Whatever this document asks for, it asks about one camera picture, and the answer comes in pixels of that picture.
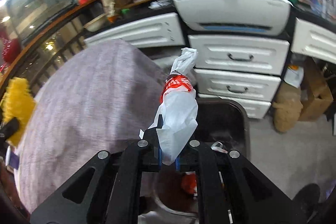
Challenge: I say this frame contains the yellow foam net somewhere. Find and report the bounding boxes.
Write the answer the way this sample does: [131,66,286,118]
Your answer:
[1,77,36,147]

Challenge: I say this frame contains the white red printed plastic bag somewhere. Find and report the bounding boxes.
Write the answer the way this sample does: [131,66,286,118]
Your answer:
[149,48,198,165]

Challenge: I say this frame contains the brown trash bin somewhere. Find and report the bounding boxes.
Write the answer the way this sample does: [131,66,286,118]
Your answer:
[153,97,250,218]

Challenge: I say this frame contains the wooden railing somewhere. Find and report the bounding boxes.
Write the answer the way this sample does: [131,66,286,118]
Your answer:
[1,0,102,98]

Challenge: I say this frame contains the purple grey tablecloth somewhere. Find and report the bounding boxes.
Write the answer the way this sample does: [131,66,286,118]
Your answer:
[15,40,166,212]

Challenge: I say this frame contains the burlap sack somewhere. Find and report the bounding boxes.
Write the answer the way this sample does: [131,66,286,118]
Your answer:
[272,82,303,133]

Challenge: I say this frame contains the white drawer cabinet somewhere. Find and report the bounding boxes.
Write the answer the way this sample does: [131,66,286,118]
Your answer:
[188,35,290,119]

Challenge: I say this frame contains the brown cardboard box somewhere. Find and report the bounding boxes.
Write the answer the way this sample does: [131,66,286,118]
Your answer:
[299,57,333,122]

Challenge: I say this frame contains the white paper bag under desk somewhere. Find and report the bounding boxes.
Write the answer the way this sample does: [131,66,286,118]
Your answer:
[284,64,304,88]

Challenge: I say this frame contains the beige bowl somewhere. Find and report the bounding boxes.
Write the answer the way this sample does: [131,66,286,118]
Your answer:
[84,14,108,32]

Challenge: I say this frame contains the white right desk drawer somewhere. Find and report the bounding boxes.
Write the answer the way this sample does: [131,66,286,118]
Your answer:
[291,18,336,64]

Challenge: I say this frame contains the white desk drawer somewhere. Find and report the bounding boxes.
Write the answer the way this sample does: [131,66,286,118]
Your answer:
[84,12,185,48]
[291,18,336,64]

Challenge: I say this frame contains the white left desk drawer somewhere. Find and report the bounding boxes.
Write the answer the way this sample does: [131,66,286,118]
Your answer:
[84,12,185,48]

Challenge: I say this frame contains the white printer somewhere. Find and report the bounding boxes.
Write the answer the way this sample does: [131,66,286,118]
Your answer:
[174,0,291,36]

